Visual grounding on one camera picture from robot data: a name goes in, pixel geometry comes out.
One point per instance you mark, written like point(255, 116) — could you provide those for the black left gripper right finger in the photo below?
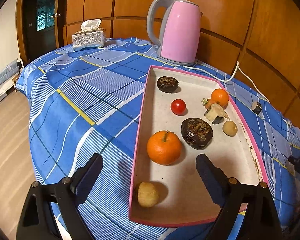
point(260, 221)

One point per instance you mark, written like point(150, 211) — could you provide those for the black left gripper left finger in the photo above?
point(37, 220)

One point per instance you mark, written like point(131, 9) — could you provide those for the tan round longan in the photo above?
point(230, 128)
point(148, 195)

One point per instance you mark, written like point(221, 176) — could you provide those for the dark brown mangosteen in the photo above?
point(196, 132)
point(167, 84)

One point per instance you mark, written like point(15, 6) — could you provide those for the orange mandarin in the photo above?
point(220, 96)
point(164, 147)

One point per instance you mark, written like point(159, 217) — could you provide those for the small orange carrot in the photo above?
point(208, 102)

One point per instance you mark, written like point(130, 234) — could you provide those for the red cherry tomato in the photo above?
point(178, 107)

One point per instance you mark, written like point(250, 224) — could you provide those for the blue plaid tablecloth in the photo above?
point(86, 102)

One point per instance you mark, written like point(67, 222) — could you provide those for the pink rimmed white tray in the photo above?
point(183, 197)

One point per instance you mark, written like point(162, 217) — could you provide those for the small wooden stool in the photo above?
point(15, 80)

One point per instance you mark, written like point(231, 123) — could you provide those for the white low bench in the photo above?
point(7, 74)

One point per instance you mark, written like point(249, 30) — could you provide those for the pink electric kettle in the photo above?
point(179, 32)

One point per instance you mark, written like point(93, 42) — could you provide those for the white embossed tissue box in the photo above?
point(91, 34)

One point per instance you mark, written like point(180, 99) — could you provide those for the dark wooden door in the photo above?
point(39, 27)

